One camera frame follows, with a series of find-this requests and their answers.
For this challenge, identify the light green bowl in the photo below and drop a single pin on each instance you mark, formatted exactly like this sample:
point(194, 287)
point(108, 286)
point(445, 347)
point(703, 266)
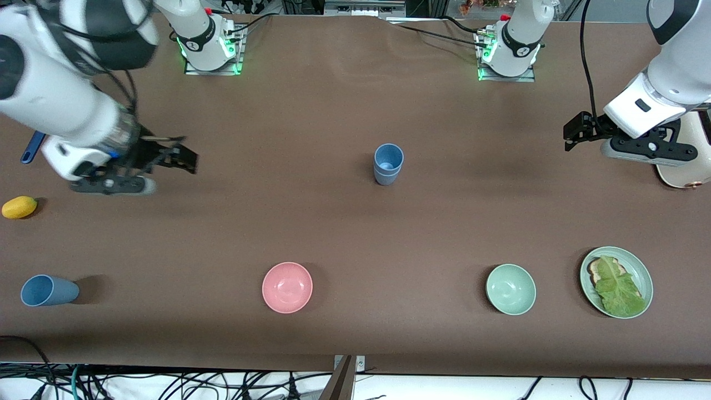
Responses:
point(511, 289)

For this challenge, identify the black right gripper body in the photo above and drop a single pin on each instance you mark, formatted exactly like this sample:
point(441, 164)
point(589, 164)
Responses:
point(149, 154)

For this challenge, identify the metal table bracket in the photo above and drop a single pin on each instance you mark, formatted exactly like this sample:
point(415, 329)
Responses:
point(361, 364)

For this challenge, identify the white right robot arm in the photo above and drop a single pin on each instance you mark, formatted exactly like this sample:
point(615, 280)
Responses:
point(55, 105)

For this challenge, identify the toasted bread slice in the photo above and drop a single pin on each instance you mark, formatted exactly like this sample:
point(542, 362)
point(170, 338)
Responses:
point(594, 271)

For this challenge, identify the green lettuce leaf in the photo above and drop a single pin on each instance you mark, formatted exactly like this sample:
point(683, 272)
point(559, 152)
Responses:
point(619, 291)

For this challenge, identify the brown table cover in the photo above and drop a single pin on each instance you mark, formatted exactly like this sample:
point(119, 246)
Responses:
point(355, 233)

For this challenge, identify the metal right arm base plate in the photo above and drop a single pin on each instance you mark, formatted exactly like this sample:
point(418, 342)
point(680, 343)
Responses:
point(240, 50)

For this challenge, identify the cream toaster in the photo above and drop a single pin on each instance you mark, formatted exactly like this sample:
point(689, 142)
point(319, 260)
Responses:
point(694, 172)

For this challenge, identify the pink bowl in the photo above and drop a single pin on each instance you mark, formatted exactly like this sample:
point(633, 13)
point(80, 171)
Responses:
point(287, 288)

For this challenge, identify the yellow lemon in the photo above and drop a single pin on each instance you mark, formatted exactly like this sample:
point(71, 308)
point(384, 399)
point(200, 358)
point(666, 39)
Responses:
point(19, 207)

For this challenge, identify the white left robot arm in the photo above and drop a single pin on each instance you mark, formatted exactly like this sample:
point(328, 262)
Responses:
point(644, 108)

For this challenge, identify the blue plastic cup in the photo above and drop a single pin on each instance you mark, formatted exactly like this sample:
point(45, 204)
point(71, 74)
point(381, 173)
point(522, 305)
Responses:
point(387, 179)
point(53, 291)
point(389, 155)

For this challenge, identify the light green plate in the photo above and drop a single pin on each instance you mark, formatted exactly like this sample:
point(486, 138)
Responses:
point(639, 272)

